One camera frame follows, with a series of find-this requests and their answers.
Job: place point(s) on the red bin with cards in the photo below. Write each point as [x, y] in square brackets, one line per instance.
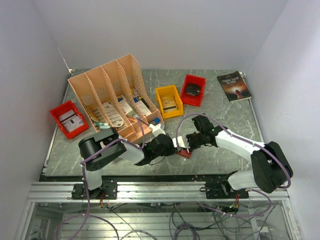
[193, 100]

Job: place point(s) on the red card holder wallet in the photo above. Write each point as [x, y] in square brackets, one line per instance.
[185, 153]

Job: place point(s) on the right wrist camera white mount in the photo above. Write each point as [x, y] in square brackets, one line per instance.
[181, 143]

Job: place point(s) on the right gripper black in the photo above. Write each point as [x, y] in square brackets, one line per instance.
[191, 147]

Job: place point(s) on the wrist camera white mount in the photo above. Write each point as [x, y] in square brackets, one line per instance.
[181, 143]
[157, 129]

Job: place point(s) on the dark paperback book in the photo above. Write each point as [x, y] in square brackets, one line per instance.
[234, 86]

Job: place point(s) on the yellow plastic bin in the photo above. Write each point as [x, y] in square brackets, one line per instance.
[169, 89]

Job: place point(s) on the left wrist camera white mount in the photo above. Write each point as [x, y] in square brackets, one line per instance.
[157, 129]

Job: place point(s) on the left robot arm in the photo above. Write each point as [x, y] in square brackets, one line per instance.
[102, 148]

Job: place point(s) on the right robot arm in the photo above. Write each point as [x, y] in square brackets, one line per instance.
[270, 169]

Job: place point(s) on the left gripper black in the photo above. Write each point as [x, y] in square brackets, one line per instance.
[172, 150]

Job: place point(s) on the pink file organizer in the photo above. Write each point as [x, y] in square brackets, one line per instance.
[115, 93]

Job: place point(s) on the aluminium mounting rail frame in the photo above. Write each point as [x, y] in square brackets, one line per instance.
[59, 190]

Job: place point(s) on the white cards in left bin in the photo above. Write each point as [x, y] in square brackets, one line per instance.
[71, 121]

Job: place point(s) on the gold card in bin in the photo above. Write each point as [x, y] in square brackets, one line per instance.
[168, 103]

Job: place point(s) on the black credit card stack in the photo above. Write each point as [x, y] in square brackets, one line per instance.
[193, 89]

